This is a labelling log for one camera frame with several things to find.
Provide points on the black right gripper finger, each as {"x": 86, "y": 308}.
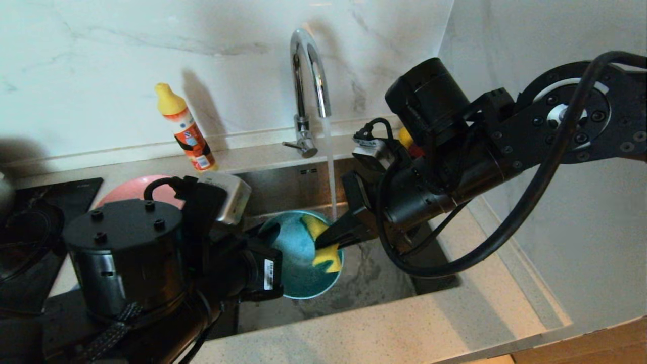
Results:
{"x": 346, "y": 230}

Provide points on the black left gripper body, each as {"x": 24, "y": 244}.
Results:
{"x": 131, "y": 263}

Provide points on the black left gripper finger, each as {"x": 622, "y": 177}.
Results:
{"x": 270, "y": 235}

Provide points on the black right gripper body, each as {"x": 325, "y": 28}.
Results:
{"x": 440, "y": 187}

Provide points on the yellow sponge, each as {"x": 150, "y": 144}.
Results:
{"x": 328, "y": 260}

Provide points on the teal cup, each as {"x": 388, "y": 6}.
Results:
{"x": 298, "y": 273}

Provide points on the pink plate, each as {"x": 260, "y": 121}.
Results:
{"x": 131, "y": 189}

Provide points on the orange dish soap bottle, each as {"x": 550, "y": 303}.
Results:
{"x": 188, "y": 134}

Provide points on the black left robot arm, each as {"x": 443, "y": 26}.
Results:
{"x": 30, "y": 338}

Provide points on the stainless steel sink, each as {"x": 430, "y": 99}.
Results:
{"x": 374, "y": 283}

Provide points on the dark red apple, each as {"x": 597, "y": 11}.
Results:
{"x": 415, "y": 150}

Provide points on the yellow pear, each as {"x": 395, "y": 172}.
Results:
{"x": 404, "y": 136}

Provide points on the black glass cooktop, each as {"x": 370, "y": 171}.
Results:
{"x": 76, "y": 192}

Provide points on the chrome gooseneck faucet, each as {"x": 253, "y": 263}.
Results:
{"x": 302, "y": 126}

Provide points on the wooden cabinet panel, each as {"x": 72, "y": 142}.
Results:
{"x": 581, "y": 349}

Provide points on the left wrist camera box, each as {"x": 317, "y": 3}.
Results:
{"x": 232, "y": 197}

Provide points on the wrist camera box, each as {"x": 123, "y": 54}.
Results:
{"x": 374, "y": 151}
{"x": 232, "y": 197}

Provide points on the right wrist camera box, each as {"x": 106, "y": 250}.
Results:
{"x": 374, "y": 151}

